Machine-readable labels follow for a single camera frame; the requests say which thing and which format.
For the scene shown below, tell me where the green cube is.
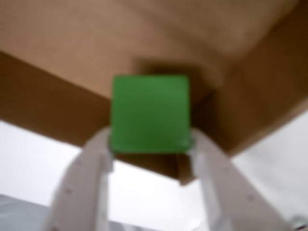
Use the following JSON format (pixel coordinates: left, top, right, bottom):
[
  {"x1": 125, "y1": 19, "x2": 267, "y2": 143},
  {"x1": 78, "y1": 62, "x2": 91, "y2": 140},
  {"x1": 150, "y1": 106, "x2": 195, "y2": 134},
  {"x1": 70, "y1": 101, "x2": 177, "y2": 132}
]
[{"x1": 109, "y1": 74, "x2": 194, "y2": 154}]

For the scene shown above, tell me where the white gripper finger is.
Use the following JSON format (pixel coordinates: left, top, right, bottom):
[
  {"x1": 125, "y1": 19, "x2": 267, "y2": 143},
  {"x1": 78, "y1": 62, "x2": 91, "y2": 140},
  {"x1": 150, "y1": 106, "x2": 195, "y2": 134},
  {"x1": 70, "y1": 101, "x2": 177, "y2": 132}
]
[
  {"x1": 43, "y1": 126, "x2": 115, "y2": 231},
  {"x1": 189, "y1": 128, "x2": 298, "y2": 231}
]

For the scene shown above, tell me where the brown cardboard box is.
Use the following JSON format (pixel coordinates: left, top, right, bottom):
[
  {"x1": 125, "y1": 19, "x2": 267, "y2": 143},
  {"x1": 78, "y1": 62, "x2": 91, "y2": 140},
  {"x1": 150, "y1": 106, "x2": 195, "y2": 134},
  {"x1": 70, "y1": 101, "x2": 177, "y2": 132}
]
[{"x1": 0, "y1": 0, "x2": 308, "y2": 186}]

